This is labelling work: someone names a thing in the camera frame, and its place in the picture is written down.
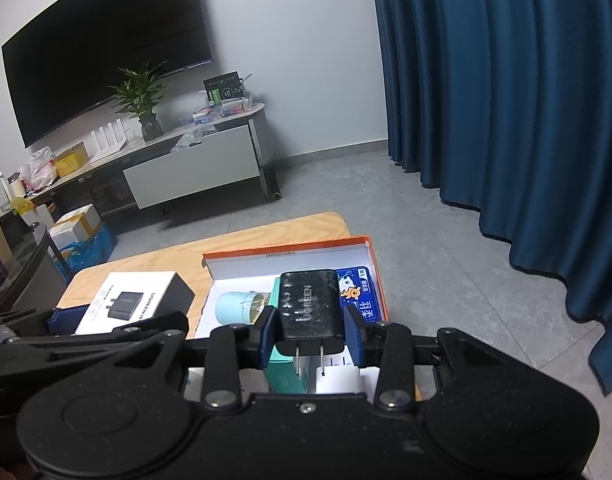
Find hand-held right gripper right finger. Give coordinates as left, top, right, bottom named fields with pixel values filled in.
left=342, top=305, right=529, bottom=409

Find white charger box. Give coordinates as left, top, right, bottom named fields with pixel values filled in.
left=75, top=271, right=196, bottom=336

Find black television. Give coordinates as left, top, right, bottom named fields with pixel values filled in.
left=1, top=0, right=214, bottom=148

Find teal cardboard box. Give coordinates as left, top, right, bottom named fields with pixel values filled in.
left=263, top=276, right=317, bottom=395

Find yellow box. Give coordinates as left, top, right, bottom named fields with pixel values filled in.
left=53, top=142, right=89, bottom=177

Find blue cartoon plastic box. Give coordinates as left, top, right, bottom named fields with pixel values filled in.
left=336, top=266, right=383, bottom=322

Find white tv cabinet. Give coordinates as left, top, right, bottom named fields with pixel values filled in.
left=1, top=102, right=277, bottom=241

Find small black box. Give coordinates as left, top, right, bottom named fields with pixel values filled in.
left=0, top=207, right=37, bottom=246

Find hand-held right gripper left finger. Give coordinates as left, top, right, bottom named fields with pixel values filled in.
left=86, top=305, right=280, bottom=409

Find black wall charger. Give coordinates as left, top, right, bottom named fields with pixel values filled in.
left=276, top=270, right=346, bottom=377

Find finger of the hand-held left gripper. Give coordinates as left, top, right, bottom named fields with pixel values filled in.
left=6, top=311, right=190, bottom=363
left=0, top=307, right=94, bottom=343

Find white router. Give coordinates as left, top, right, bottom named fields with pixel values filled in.
left=88, top=119, right=142, bottom=163

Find light blue toothpick holder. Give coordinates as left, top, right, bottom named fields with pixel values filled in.
left=215, top=290, right=277, bottom=327

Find black and green box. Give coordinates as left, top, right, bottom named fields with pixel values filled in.
left=203, top=72, right=246, bottom=107

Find potted plant in dark vase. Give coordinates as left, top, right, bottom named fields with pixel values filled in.
left=107, top=62, right=171, bottom=142

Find white cube charger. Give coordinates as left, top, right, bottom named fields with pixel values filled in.
left=313, top=352, right=364, bottom=395

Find taped cardboard box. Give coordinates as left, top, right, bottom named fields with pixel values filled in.
left=48, top=204, right=103, bottom=251

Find white plastic bottle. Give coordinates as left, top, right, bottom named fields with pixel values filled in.
left=0, top=170, right=22, bottom=201

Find clear plastic bags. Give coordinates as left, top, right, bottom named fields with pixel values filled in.
left=171, top=127, right=217, bottom=153

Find blue plastic bag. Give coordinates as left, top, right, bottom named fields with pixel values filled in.
left=61, top=224, right=118, bottom=278

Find dark round glass-top table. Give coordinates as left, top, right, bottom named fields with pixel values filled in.
left=0, top=222, right=72, bottom=326

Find pile of small boxes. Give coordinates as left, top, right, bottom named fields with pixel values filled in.
left=178, top=95, right=257, bottom=126

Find blue curtain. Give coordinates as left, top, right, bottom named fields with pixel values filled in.
left=368, top=0, right=612, bottom=396

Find white plastic bag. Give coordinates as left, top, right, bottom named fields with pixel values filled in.
left=18, top=147, right=58, bottom=193

